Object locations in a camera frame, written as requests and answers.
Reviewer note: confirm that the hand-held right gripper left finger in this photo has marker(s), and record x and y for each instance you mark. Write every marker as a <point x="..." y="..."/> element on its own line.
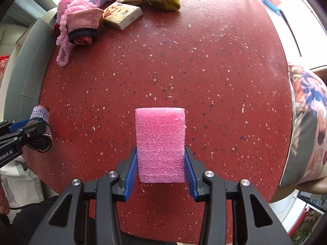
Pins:
<point x="127" y="176"/>

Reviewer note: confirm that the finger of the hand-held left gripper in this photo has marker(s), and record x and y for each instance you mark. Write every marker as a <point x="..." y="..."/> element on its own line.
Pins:
<point x="33" y="130"/>
<point x="19" y="125"/>

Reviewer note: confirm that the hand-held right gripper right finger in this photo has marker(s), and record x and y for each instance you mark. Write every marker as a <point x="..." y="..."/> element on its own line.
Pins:
<point x="190" y="176"/>

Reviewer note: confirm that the purple knit sock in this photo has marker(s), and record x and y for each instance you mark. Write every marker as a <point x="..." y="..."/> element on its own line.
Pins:
<point x="39" y="113"/>

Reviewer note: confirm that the pink foam block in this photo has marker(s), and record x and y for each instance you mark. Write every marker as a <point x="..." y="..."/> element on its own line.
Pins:
<point x="159" y="145"/>

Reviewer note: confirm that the pink striped knit sock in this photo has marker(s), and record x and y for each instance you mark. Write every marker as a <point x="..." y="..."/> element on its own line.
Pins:
<point x="83" y="26"/>

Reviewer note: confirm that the tissue pack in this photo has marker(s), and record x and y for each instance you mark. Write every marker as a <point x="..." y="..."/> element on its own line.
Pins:
<point x="122" y="14"/>

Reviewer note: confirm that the white cloth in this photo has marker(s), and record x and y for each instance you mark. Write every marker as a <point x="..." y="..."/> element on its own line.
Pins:
<point x="20" y="181"/>

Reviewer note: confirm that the light green leather sofa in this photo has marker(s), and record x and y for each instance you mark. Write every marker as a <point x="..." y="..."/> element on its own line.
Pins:
<point x="28" y="69"/>

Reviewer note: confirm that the person's dark pants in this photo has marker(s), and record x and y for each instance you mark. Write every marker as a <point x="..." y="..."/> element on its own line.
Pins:
<point x="28" y="222"/>

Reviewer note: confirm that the printed cushion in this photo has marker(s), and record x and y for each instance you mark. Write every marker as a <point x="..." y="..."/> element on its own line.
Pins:
<point x="306" y="122"/>

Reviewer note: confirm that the pink fluffy yarn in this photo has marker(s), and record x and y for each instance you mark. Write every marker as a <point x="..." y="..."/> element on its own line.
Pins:
<point x="67" y="6"/>

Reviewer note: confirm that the blue plastic object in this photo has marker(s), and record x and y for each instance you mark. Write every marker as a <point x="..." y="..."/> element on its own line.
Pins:
<point x="270" y="3"/>

